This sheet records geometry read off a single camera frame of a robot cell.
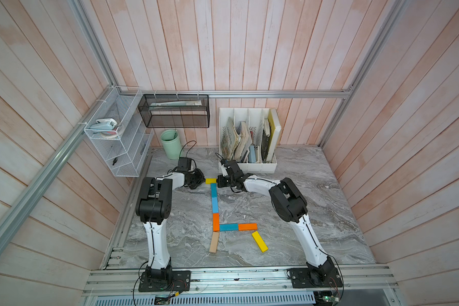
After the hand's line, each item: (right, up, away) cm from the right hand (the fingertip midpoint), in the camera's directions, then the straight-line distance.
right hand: (215, 180), depth 105 cm
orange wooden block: (+1, -18, -15) cm, 24 cm away
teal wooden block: (-1, -5, -4) cm, 6 cm away
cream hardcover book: (+30, +25, -12) cm, 41 cm away
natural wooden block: (+1, -26, -22) cm, 34 cm away
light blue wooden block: (0, -11, -11) cm, 16 cm away
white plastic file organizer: (+17, +21, -4) cm, 27 cm away
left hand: (-5, +1, -1) cm, 5 cm away
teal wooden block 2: (+7, -20, -18) cm, 28 cm away
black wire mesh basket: (-22, +39, -1) cm, 45 cm away
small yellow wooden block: (-3, 0, -1) cm, 3 cm away
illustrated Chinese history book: (+8, +23, -2) cm, 24 cm away
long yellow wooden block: (+21, -26, -21) cm, 40 cm away
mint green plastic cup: (-26, +24, +2) cm, 36 cm away
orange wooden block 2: (+16, -21, -17) cm, 31 cm away
